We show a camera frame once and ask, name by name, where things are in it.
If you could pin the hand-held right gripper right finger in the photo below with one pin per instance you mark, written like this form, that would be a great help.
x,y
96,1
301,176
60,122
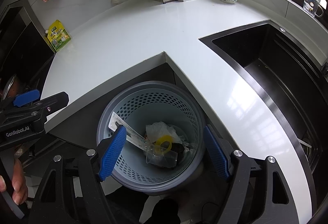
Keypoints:
x,y
216,152

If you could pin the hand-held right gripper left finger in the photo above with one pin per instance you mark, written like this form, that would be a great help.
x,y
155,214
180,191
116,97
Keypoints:
x,y
112,152

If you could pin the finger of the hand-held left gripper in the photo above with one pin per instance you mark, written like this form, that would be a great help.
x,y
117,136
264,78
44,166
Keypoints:
x,y
51,103
25,98

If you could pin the yellow seasoning pouch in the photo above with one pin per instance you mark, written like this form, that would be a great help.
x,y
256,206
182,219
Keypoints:
x,y
58,37

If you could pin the black integrated stove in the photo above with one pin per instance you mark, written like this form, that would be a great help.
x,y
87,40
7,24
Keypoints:
x,y
23,47

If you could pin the clear plastic cup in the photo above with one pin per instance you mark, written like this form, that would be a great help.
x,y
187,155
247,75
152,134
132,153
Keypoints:
x,y
164,160

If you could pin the clear glass mug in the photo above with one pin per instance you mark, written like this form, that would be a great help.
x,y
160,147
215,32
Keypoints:
x,y
311,5

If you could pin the brown cooking pot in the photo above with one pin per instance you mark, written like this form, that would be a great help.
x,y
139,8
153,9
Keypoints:
x,y
10,85

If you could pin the black kitchen sink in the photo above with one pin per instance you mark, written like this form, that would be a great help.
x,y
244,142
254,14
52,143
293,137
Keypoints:
x,y
276,72

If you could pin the person's left hand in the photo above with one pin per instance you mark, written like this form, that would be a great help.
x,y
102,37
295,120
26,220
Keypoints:
x,y
19,183

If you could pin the clear toothbrush package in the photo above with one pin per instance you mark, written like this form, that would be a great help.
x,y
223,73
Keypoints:
x,y
134,135

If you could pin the grey perforated waste bin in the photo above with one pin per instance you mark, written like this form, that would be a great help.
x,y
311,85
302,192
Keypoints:
x,y
133,106

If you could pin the clear plastic bag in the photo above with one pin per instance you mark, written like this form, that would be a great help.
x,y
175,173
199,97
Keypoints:
x,y
158,129

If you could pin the yellow plastic lid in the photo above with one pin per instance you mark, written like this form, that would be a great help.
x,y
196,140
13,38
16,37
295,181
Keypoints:
x,y
169,145

